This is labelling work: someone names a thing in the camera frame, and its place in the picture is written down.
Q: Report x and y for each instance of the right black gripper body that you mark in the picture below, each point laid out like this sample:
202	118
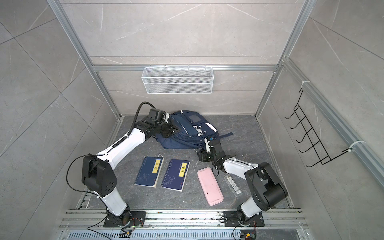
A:
207	157

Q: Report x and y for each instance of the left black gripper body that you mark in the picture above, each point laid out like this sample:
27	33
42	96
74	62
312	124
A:
167	129

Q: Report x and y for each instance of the navy blue student backpack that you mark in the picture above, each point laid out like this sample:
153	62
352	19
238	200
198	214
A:
193	130

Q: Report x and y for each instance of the blue book yellow label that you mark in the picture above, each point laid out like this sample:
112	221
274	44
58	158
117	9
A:
175	175
149	172

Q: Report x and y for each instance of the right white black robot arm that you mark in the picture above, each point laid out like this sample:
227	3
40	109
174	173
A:
265	186

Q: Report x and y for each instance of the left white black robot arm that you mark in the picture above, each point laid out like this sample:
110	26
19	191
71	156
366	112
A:
98	170

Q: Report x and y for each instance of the pink pencil case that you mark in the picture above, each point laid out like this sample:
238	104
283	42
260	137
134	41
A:
210	186

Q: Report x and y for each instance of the clear plastic ruler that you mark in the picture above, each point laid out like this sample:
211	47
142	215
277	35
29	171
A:
232	185

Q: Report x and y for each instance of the white wire mesh basket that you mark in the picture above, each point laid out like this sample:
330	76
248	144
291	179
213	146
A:
178	80

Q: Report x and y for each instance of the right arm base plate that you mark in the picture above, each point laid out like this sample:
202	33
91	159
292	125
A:
234	218

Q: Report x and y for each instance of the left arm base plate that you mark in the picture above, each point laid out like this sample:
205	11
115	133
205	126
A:
127	219

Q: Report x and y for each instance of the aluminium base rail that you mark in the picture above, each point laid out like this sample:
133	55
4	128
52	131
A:
183	224

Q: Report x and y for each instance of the black wire hook rack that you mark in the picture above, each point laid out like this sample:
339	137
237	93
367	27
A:
312	136

